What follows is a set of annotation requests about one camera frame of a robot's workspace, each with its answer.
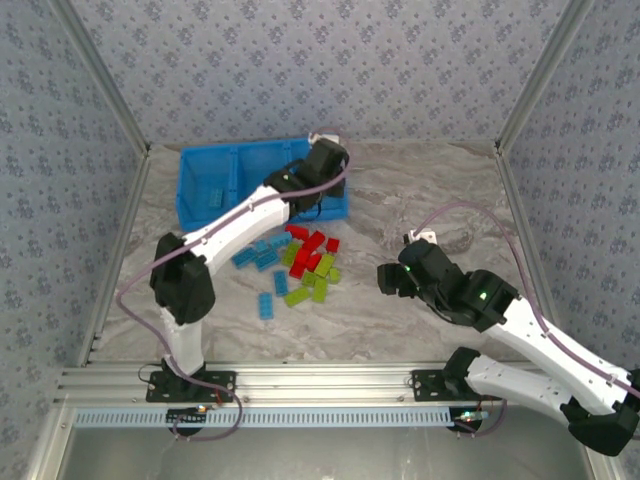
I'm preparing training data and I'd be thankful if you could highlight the grey metal sheet panel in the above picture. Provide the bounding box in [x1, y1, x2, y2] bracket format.
[54, 409, 601, 480]

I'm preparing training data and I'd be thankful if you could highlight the blue three-compartment plastic bin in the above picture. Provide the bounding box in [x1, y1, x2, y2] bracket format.
[175, 138, 350, 234]

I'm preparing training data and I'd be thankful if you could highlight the aluminium frame side rail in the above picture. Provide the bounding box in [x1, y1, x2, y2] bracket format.
[75, 147, 152, 369]
[493, 144, 557, 326]

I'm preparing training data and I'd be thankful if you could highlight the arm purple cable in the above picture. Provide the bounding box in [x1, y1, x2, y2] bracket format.
[414, 201, 640, 439]
[115, 130, 351, 444]

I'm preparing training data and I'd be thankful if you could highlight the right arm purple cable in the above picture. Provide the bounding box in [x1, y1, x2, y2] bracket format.
[414, 201, 640, 439]

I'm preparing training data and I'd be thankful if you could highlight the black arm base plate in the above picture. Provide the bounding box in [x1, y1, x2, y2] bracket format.
[145, 368, 237, 404]
[410, 368, 504, 404]

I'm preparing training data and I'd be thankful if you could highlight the aluminium frame cross rail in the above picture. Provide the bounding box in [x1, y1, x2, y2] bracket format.
[54, 360, 569, 407]

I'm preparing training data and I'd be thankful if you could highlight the black controller board with LEDs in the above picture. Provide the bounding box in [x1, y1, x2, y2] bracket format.
[166, 405, 210, 437]
[446, 405, 489, 435]

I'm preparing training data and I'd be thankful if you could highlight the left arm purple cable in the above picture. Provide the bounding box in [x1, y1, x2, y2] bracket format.
[115, 130, 351, 444]

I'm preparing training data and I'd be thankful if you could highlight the light blue slotted cable duct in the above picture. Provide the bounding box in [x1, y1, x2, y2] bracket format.
[74, 407, 481, 429]

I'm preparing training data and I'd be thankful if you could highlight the aluminium frame post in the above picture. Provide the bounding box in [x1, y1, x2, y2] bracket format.
[492, 0, 599, 157]
[47, 0, 152, 157]

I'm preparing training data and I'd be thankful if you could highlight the aluminium frame leg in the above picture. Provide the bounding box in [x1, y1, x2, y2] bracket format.
[589, 449, 627, 480]
[22, 405, 76, 480]

